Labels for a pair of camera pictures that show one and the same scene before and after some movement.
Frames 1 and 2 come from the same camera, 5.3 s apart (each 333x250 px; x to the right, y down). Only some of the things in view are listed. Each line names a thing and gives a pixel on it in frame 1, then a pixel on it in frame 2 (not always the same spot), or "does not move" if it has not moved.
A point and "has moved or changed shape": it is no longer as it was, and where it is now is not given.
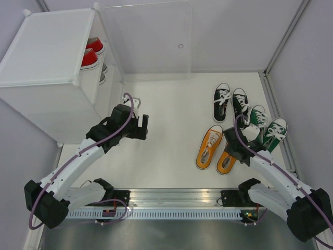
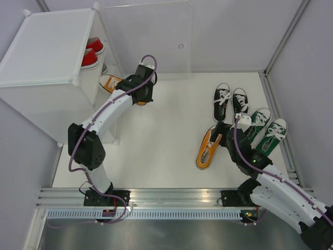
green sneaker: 256,115 has moved or changed shape
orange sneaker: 211,140 does not move
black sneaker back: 240,107 does not move
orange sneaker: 225,163 to 109,82
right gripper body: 228,149 to 220,128
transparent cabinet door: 153,40 does not move
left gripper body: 132,130 to 149,95
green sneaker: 274,134 does not move
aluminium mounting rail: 176,198 does not move
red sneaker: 95,43 does not move
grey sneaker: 104,69 does not move
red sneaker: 90,59 does not move
